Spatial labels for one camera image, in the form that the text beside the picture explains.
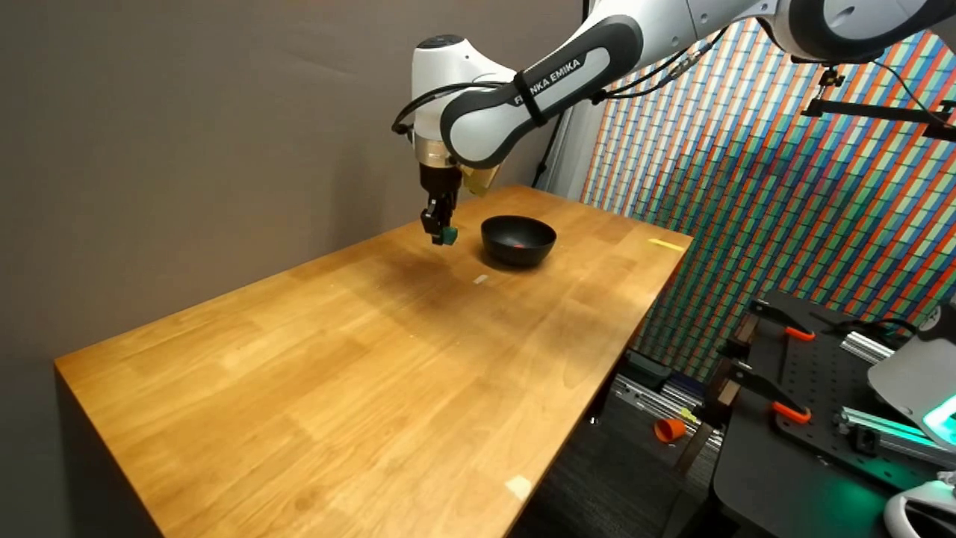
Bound orange black clamp far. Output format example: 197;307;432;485
720;298;816;358

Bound aluminium extrusion rails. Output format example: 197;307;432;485
611;349;722;473

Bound orange plastic cup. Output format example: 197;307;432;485
653;418;686;442

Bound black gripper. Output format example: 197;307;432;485
417;164;460;243

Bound black bowl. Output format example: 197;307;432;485
480;214;554;268

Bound yellow tape strip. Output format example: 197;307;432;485
648;235;690;252

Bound colourful patterned backdrop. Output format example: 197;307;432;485
583;25;956;376

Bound green block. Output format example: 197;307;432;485
432;228;456;244

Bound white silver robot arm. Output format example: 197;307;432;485
390;0;956;244

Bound orange black clamp near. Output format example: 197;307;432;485
705;358;811;428

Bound wooden table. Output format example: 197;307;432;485
55;189;690;538

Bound black perforated breadboard table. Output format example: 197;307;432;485
710;294;953;538

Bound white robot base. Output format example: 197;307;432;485
866;337;956;450

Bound orange black clamp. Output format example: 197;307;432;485
720;298;816;358
705;358;811;428

